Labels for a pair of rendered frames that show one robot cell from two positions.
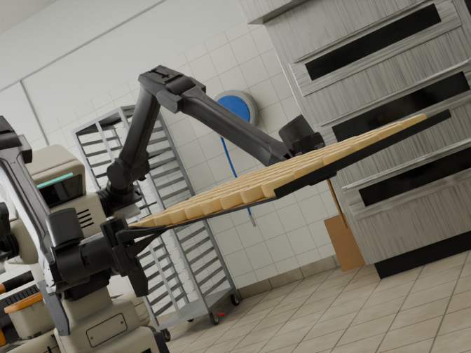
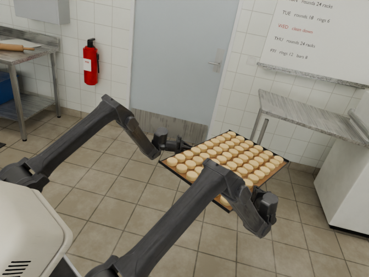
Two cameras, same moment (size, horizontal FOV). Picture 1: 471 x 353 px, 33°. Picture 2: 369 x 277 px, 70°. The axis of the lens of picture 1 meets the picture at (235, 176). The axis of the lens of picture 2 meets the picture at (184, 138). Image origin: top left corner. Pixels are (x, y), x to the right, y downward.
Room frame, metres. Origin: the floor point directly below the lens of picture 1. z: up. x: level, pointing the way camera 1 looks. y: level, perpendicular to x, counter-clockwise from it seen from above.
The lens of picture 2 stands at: (2.01, 0.94, 1.74)
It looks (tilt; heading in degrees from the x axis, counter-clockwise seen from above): 30 degrees down; 252
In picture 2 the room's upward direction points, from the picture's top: 10 degrees clockwise
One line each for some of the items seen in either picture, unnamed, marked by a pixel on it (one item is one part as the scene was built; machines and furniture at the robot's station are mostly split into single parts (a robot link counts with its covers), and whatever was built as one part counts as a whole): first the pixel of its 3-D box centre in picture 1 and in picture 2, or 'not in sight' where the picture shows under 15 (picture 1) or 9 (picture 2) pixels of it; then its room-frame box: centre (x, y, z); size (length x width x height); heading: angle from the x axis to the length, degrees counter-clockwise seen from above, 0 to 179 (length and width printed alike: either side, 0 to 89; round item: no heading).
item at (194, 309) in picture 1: (158, 217); not in sight; (6.33, 0.70, 0.93); 0.64 x 0.51 x 1.78; 159
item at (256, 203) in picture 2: (106, 251); (262, 205); (1.40, 0.26, 1.00); 0.07 x 0.07 x 0.10; 79
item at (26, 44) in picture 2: not in sight; (19, 43); (2.98, -2.32, 0.89); 0.34 x 0.26 x 0.01; 144
